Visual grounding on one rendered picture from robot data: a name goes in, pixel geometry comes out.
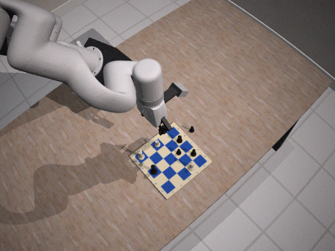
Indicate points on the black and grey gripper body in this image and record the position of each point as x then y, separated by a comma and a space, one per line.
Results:
153, 114

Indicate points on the white chess king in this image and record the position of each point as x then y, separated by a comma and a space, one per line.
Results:
140, 156

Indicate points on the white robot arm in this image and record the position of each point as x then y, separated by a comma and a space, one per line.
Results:
31, 46

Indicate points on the blue and cream chessboard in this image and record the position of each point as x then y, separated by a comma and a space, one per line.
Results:
173, 172

